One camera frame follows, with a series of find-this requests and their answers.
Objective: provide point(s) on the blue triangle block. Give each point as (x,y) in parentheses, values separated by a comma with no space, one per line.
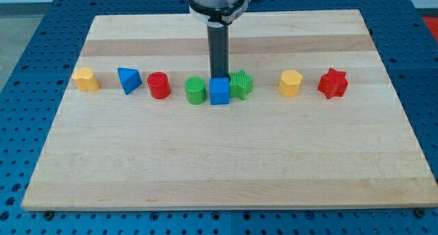
(129,79)

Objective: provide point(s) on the blue cube block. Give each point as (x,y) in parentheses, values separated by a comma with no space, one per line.
(219,92)

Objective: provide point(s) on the green star block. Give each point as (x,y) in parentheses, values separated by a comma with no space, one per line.
(240,84)

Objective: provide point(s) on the yellow hexagon block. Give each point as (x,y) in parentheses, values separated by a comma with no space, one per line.
(289,84)

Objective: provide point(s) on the green cylinder block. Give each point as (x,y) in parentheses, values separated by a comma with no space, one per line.
(195,90)

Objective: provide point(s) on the red cylinder block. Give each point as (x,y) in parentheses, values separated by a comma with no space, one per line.
(159,85)

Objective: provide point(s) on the red star block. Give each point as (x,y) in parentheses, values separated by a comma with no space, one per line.
(333,83)

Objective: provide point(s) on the wooden board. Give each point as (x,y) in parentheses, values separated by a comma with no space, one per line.
(110,151)

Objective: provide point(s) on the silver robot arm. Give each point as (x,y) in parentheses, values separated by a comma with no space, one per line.
(216,13)

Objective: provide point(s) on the dark grey cylindrical pointer tool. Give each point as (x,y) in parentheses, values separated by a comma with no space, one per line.
(218,41)

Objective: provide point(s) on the yellow heart block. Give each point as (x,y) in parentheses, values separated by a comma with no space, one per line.
(85,79)

